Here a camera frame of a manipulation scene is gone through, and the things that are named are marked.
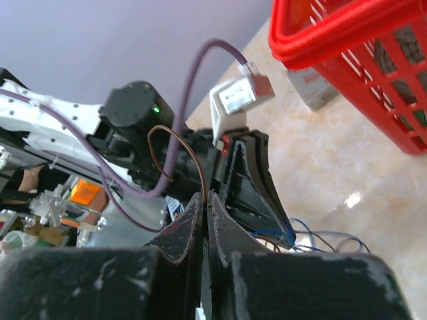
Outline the blue wire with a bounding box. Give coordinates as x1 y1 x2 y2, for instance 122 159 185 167
252 218 371 254

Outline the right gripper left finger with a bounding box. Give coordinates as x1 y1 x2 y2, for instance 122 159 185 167
145 193 204 319

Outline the red plastic shopping basket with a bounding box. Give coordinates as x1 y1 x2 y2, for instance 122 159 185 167
269 1 426 155

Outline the grey red card box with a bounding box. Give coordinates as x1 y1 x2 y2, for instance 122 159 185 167
286 67 340 111

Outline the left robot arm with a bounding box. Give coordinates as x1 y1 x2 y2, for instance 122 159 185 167
1 69 296 247

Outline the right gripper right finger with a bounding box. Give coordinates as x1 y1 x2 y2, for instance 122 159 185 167
207 191 284 319

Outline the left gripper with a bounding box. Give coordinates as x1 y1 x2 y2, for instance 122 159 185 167
173 126 296 249

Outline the brown wire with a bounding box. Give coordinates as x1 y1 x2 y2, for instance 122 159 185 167
147 125 207 204

